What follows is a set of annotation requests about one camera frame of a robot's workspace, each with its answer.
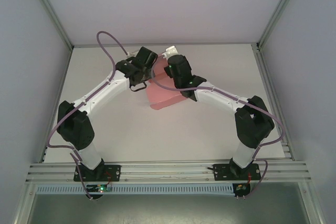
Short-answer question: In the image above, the aluminium frame post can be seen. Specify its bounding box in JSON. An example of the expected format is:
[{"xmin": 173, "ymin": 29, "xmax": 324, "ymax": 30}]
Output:
[
  {"xmin": 26, "ymin": 0, "xmax": 76, "ymax": 50},
  {"xmin": 255, "ymin": 0, "xmax": 303, "ymax": 51}
]

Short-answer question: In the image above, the pink paper box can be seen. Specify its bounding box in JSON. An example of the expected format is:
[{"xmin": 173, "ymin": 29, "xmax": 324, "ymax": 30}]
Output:
[{"xmin": 145, "ymin": 55, "xmax": 185, "ymax": 111}]

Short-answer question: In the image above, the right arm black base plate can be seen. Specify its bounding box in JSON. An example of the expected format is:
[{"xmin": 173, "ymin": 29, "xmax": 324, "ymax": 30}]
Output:
[{"xmin": 214, "ymin": 163, "xmax": 262, "ymax": 182}]

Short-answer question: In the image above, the thin aluminium frame bar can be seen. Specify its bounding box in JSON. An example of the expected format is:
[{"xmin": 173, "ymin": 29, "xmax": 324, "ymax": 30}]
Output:
[{"xmin": 72, "ymin": 41, "xmax": 259, "ymax": 49}]

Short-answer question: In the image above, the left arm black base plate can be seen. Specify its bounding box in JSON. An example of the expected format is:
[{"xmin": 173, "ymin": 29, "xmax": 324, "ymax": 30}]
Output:
[{"xmin": 73, "ymin": 164, "xmax": 122, "ymax": 183}]

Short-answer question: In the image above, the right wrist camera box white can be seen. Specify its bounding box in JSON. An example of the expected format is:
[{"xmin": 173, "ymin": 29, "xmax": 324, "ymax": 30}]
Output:
[{"xmin": 162, "ymin": 45, "xmax": 178, "ymax": 58}]

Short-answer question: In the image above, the wide aluminium mounting rail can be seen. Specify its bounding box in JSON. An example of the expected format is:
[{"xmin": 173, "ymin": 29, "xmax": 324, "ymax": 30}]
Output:
[{"xmin": 25, "ymin": 160, "xmax": 313, "ymax": 184}]

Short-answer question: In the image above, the grey slotted cable duct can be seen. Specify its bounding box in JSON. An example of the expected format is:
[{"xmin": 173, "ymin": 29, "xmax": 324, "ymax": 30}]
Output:
[{"xmin": 35, "ymin": 184, "xmax": 236, "ymax": 196}]

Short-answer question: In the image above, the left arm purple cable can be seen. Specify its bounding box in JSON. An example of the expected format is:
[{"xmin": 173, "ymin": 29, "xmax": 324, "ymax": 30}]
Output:
[{"xmin": 47, "ymin": 30, "xmax": 131, "ymax": 201}]

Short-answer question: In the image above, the black left gripper cable loop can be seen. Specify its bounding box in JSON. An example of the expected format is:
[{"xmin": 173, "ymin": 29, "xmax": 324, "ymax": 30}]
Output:
[{"xmin": 129, "ymin": 81, "xmax": 148, "ymax": 93}]

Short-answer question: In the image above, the black round mount disc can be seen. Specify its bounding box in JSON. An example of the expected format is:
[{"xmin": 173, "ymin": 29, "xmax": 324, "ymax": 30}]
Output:
[
  {"xmin": 235, "ymin": 191, "xmax": 251, "ymax": 201},
  {"xmin": 84, "ymin": 192, "xmax": 104, "ymax": 202}
]

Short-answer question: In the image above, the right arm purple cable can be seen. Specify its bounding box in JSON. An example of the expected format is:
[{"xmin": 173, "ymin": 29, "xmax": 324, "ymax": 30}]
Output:
[{"xmin": 150, "ymin": 55, "xmax": 287, "ymax": 200}]

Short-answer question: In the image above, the aluminium frame leg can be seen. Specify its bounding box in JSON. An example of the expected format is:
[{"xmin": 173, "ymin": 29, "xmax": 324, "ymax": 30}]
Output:
[
  {"xmin": 299, "ymin": 182, "xmax": 327, "ymax": 224},
  {"xmin": 13, "ymin": 182, "xmax": 38, "ymax": 224}
]

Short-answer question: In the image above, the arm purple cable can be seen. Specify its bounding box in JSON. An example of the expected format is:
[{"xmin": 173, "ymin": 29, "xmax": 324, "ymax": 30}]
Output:
[
  {"xmin": 150, "ymin": 55, "xmax": 287, "ymax": 200},
  {"xmin": 47, "ymin": 30, "xmax": 131, "ymax": 201}
]

